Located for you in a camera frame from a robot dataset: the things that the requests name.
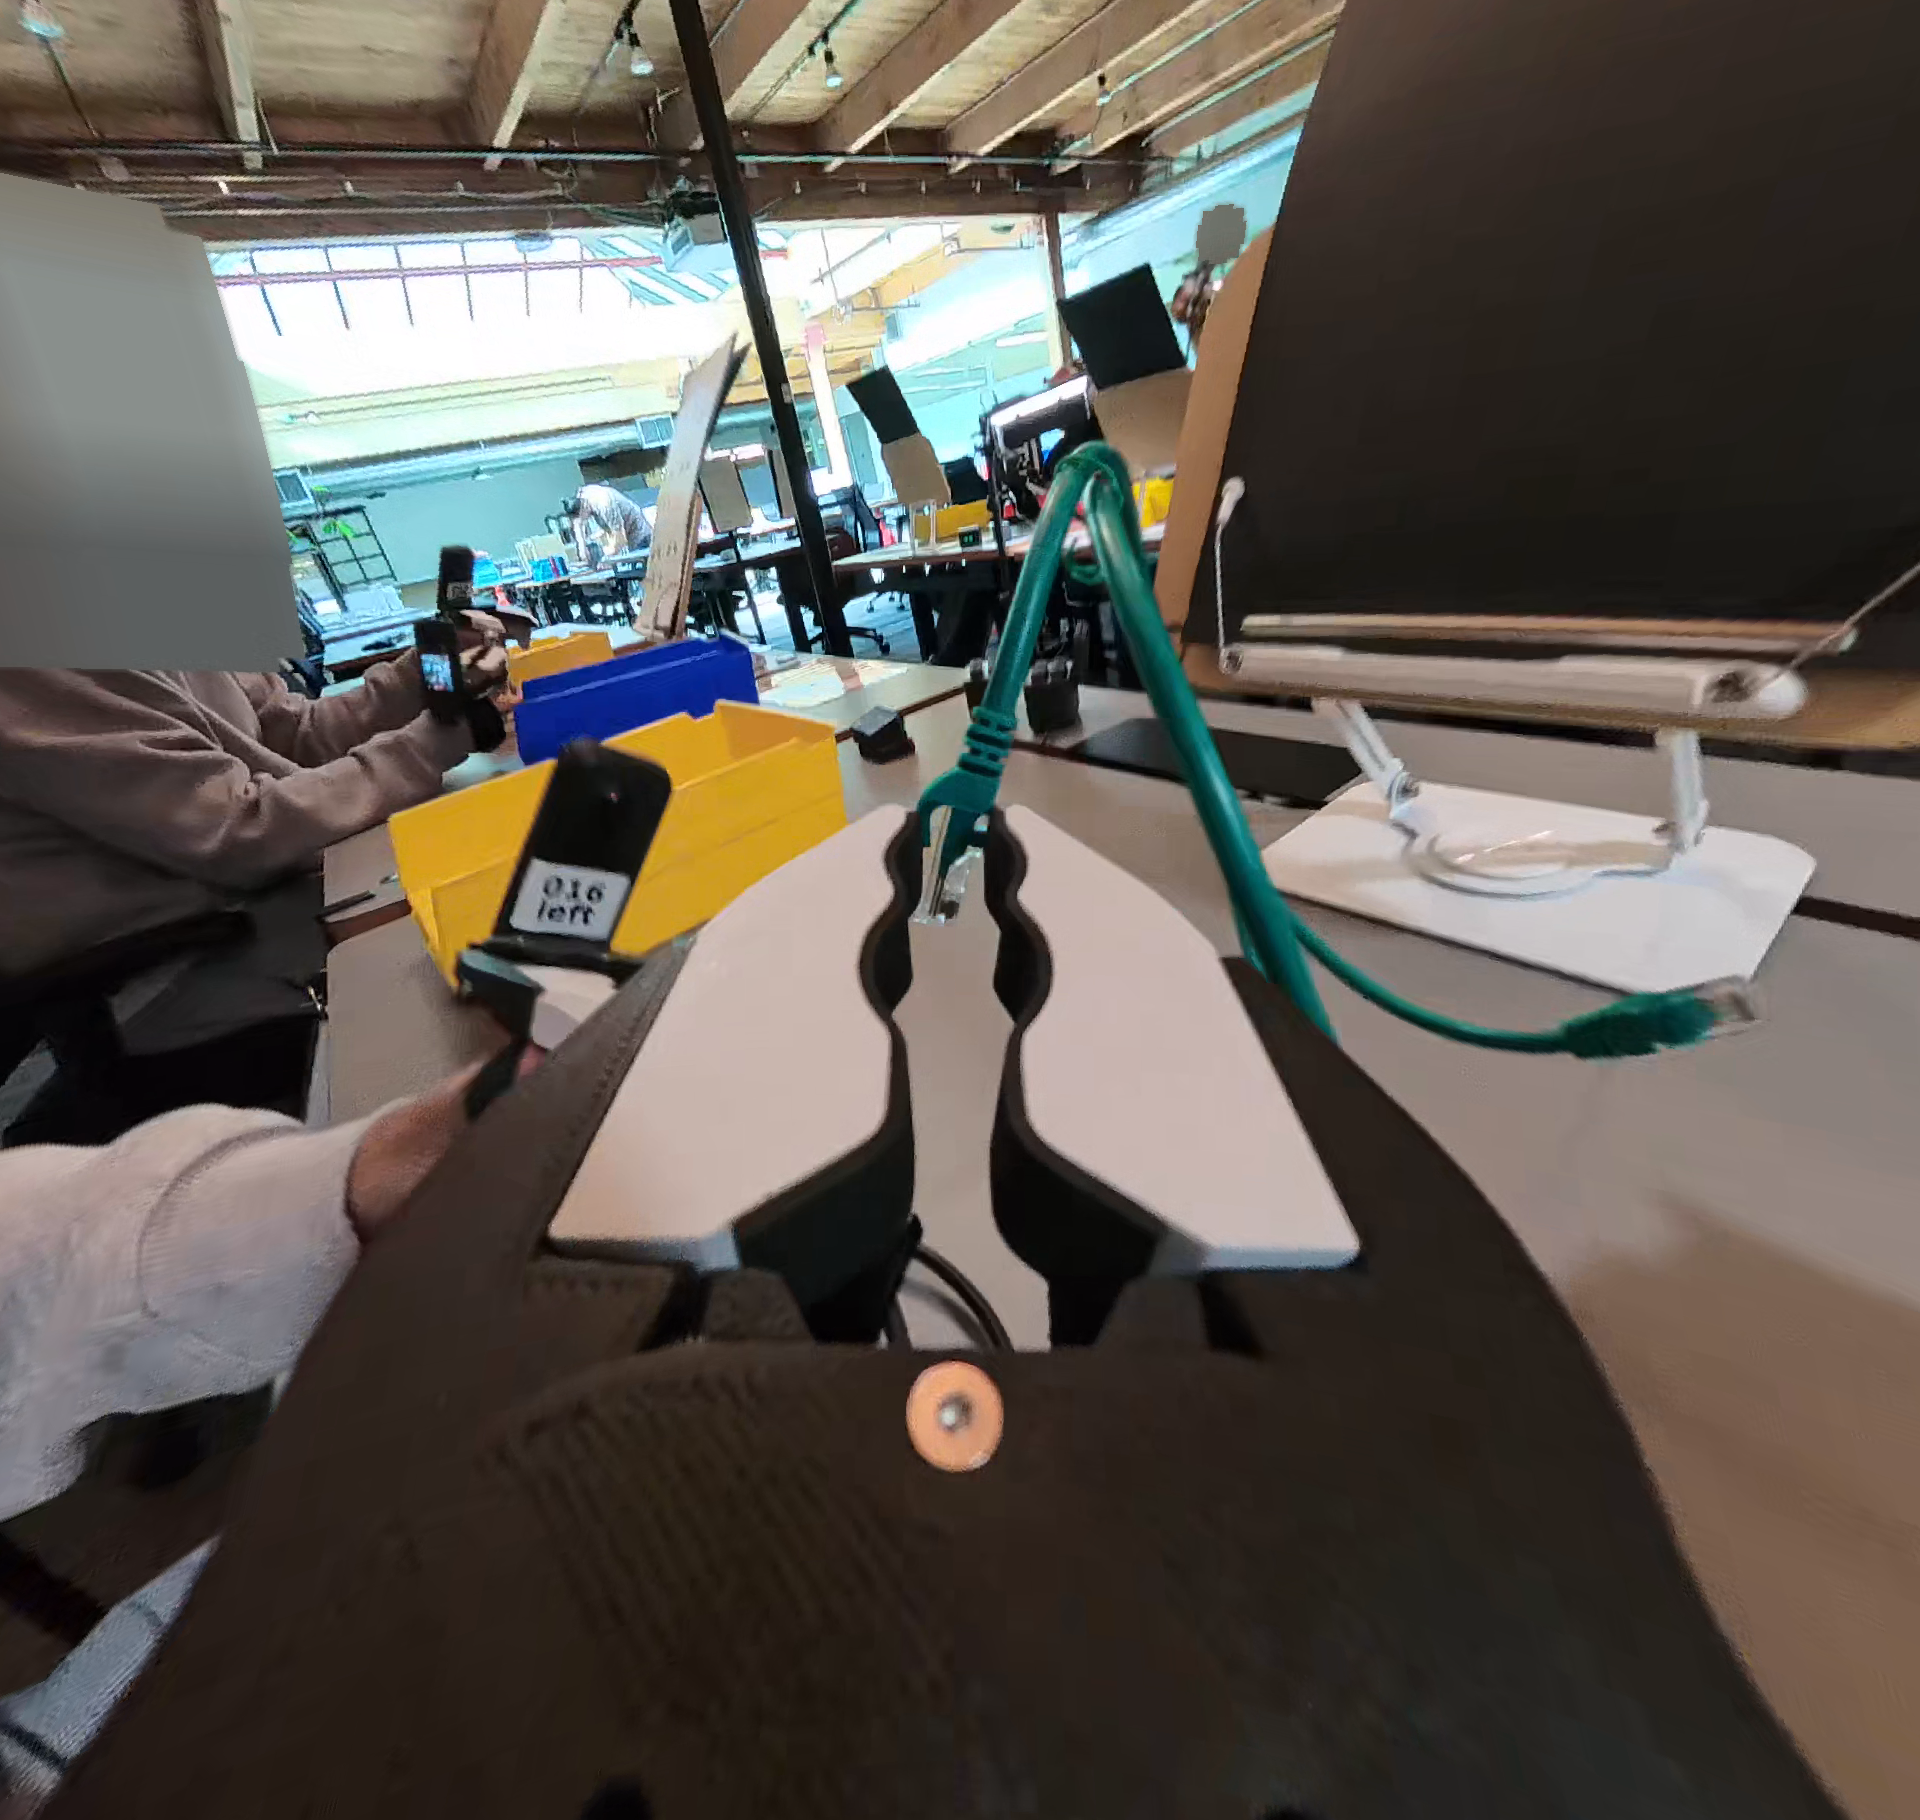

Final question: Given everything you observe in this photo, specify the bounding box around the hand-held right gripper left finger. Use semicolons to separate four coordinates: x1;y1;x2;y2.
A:
544;804;917;1344

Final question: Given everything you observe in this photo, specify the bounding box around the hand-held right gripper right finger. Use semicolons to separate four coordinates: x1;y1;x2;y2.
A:
987;803;1363;1352

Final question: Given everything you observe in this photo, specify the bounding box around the large yellow plastic bin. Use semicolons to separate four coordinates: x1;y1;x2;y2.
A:
388;697;849;986

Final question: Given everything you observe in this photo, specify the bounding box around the green ethernet cable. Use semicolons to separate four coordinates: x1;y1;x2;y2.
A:
902;437;1758;1064

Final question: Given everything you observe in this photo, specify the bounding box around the person's left forearm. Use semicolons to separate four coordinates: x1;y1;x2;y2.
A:
0;1101;370;1513

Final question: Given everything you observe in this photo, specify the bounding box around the black desk mat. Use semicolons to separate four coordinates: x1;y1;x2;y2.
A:
1077;715;1366;807

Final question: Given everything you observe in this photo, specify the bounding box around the grey desk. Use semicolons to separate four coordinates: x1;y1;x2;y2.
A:
322;657;1920;1820

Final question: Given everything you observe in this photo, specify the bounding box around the person's left hand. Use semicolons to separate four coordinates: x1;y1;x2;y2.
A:
345;1040;549;1240

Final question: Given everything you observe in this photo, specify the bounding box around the blue plastic bin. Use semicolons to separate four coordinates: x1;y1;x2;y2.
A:
513;633;761;765

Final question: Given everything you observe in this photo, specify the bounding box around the tall leaning wooden board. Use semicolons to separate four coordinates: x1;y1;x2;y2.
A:
638;334;752;640

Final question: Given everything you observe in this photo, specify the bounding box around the black office chair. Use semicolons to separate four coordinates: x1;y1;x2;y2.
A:
0;873;330;1146

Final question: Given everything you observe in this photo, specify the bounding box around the cardboard-backed black board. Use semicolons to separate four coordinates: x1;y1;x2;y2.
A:
1057;261;1191;464
844;364;954;510
1150;0;1920;761

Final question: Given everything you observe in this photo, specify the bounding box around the black steel pillar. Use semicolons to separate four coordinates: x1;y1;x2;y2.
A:
644;0;844;652

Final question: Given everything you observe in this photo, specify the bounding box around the white plaid cloth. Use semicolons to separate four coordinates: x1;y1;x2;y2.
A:
0;1534;227;1820

